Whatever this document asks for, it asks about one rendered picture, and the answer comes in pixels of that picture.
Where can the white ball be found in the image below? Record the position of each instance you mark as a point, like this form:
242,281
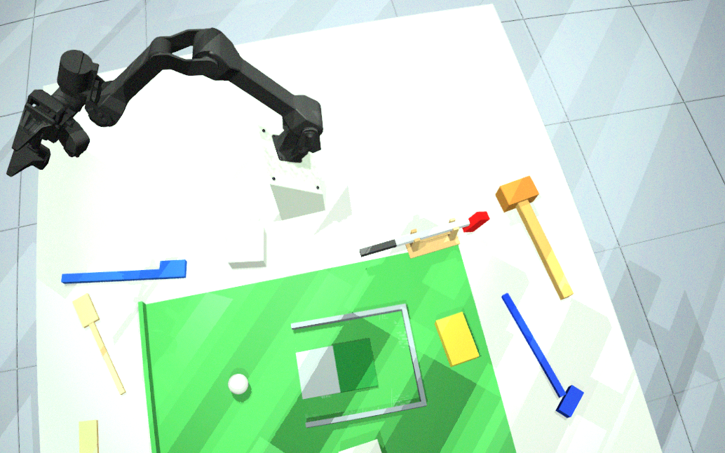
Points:
238,384

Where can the large green mat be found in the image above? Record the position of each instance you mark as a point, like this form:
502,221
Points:
199,342

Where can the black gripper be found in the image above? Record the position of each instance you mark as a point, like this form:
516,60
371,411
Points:
36,124

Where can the blue flat bar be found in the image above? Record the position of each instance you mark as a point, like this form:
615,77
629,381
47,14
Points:
168,270

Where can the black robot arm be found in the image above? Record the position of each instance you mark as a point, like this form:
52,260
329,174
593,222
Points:
215,57

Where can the blue golf putter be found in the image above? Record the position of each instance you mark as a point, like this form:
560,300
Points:
573,395

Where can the yellow rectangular block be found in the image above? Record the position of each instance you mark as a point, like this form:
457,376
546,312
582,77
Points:
456,339

